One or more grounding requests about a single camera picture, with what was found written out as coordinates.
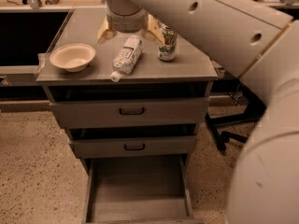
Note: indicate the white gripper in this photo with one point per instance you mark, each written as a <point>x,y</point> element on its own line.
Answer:
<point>126,22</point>

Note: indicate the clear plastic water bottle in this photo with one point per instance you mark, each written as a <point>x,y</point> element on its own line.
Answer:
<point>124,63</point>

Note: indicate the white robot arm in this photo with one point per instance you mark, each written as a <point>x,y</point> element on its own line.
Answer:
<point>259,45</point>

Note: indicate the grey drawer cabinet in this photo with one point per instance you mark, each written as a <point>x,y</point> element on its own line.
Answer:
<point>118,99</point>

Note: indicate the grey top drawer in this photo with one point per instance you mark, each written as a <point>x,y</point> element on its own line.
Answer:
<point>129,113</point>

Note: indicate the grey drawer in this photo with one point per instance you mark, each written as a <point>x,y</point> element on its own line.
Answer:
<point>138,190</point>
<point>129,147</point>
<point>129,113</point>

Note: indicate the grey middle drawer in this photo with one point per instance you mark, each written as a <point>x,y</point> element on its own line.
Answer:
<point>129,147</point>

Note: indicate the grey bottom drawer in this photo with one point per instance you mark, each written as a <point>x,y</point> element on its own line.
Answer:
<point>138,190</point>

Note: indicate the green soda can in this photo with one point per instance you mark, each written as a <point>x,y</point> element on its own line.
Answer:
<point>167,51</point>

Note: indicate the white paper bowl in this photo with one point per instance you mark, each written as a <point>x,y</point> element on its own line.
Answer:
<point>72,57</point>

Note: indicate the black office chair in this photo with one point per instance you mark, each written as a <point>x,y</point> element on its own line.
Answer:
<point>252,113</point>

